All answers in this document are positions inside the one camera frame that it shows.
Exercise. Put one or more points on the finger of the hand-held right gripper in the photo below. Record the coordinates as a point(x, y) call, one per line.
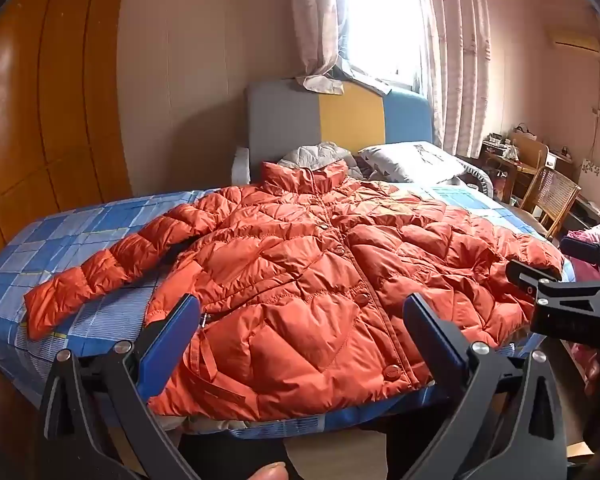
point(527, 275)
point(580, 250)

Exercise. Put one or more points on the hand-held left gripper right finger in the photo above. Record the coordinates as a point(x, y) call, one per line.
point(442, 342)

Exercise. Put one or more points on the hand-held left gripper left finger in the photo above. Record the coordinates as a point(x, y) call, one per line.
point(170, 332)

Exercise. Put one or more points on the orange puffer jacket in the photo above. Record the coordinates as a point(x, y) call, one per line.
point(305, 285)

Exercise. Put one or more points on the person's left hand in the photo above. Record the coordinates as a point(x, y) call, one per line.
point(270, 472)

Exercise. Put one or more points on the pink cloth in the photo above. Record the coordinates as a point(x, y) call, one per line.
point(587, 232)

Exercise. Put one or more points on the rattan chair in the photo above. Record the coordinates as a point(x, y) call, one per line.
point(550, 190)

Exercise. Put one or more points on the small white cabinet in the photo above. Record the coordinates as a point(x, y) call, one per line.
point(560, 161)

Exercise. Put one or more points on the wooden chair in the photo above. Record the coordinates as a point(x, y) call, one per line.
point(530, 152)

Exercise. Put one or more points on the wooden desk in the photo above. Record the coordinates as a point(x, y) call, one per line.
point(505, 167)

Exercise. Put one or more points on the pile of small trinkets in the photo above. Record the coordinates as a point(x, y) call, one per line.
point(497, 145)

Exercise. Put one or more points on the bed with blue plaid sheet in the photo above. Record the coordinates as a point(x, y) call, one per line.
point(80, 230)

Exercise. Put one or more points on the white printed pillow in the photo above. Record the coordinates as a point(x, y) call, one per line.
point(405, 160)

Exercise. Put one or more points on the long pink curtain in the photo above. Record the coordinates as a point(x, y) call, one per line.
point(460, 60)

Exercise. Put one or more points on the grey quilted garment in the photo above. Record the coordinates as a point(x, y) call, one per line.
point(315, 152)

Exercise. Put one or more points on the grey yellow blue headboard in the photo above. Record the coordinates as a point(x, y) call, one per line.
point(280, 125)

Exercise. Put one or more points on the wooden wardrobe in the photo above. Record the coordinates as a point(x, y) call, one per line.
point(40, 110)

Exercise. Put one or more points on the bright window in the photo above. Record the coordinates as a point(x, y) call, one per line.
point(380, 20)

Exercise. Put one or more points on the short pink curtain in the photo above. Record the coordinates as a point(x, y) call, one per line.
point(315, 10)

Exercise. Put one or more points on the grey mesh bed rail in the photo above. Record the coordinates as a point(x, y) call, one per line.
point(477, 177)

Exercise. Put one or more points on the white bed rail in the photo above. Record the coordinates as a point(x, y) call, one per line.
point(242, 165)

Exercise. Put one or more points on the wall air conditioner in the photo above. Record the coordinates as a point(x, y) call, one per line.
point(575, 40)

